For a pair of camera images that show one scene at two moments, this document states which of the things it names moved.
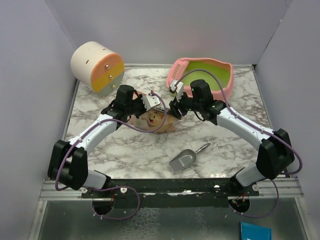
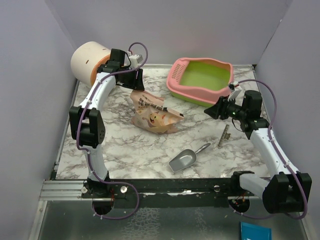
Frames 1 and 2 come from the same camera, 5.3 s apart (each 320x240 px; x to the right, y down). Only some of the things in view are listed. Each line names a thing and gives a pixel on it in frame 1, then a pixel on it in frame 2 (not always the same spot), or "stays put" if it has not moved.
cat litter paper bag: x=152 y=119 stays put
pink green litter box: x=218 y=74 stays put
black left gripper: x=140 y=99 to x=137 y=83
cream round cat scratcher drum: x=99 y=69 stays put
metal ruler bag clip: x=157 y=108 to x=225 y=135
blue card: x=252 y=232 stays put
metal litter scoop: x=185 y=159 stays put
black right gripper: x=175 y=106 to x=219 y=108
